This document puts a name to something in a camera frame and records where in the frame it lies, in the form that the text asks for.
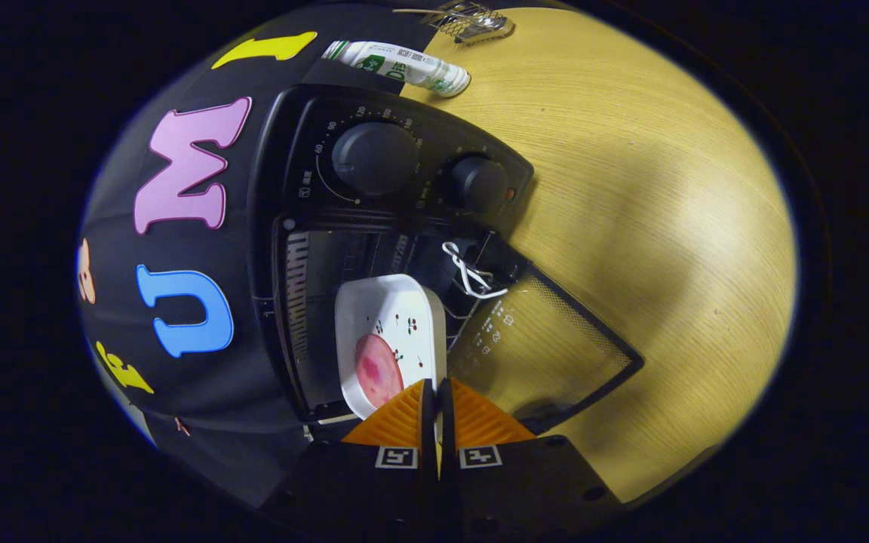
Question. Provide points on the pink ham slice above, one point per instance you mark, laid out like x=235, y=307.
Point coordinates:
x=378, y=369

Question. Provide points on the black toaster oven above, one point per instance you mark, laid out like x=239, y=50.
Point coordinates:
x=374, y=158

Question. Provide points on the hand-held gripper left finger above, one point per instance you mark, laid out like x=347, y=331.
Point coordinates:
x=427, y=430

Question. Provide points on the red clip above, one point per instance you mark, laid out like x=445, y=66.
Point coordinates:
x=181, y=427

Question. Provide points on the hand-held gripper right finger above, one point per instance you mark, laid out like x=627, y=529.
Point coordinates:
x=446, y=430

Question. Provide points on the white square plate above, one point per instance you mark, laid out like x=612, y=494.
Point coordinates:
x=404, y=309

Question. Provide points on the white drink bottle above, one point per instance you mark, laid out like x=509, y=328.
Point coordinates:
x=397, y=64

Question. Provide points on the wooden stick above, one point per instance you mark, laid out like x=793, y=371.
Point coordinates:
x=416, y=11

